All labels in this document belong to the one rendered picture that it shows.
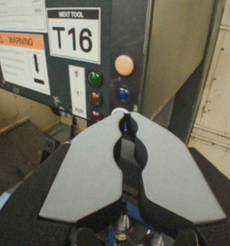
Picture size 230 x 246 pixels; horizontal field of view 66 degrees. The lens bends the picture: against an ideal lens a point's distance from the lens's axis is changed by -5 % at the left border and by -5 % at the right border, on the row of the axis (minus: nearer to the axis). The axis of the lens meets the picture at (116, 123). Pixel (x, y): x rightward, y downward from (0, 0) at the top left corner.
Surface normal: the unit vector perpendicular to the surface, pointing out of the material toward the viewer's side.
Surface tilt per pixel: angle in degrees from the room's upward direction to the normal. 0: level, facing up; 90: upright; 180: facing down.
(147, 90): 90
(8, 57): 90
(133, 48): 90
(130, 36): 90
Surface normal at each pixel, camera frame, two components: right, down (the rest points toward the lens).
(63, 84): -0.51, 0.44
